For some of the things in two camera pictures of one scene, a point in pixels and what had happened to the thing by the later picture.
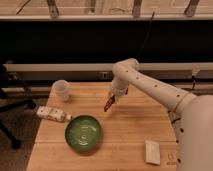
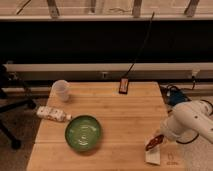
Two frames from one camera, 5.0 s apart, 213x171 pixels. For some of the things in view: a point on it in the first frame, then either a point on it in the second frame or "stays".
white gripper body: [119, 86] → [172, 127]
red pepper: [109, 103] → [155, 141]
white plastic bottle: [53, 114] stays
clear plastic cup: [60, 89] stays
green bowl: [83, 132] stays
